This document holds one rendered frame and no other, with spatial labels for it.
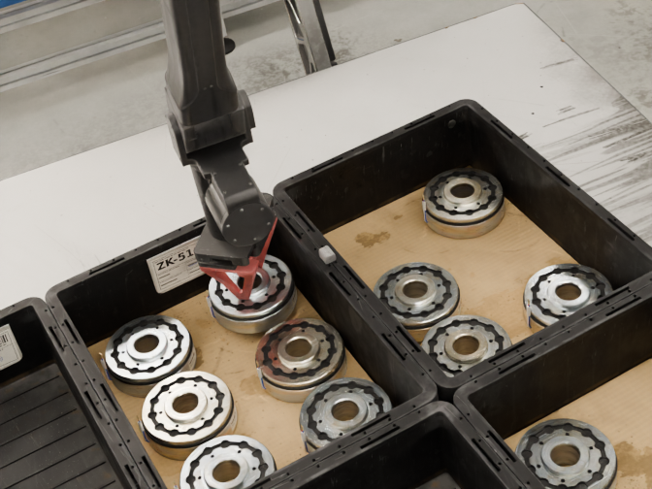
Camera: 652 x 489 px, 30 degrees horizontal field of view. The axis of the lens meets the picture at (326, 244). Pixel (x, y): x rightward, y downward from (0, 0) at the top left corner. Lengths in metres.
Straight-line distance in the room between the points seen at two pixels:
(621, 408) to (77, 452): 0.60
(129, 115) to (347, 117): 1.41
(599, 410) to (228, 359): 0.43
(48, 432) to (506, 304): 0.55
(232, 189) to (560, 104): 0.84
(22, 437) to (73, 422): 0.06
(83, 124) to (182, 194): 1.45
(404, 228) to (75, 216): 0.57
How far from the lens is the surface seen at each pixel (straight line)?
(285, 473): 1.20
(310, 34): 2.22
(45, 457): 1.42
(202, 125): 1.25
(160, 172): 1.94
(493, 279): 1.49
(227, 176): 1.25
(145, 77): 3.43
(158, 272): 1.48
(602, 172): 1.83
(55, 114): 3.39
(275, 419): 1.37
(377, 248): 1.54
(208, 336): 1.47
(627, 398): 1.37
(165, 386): 1.40
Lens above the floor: 1.89
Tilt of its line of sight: 43 degrees down
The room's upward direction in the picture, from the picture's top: 10 degrees counter-clockwise
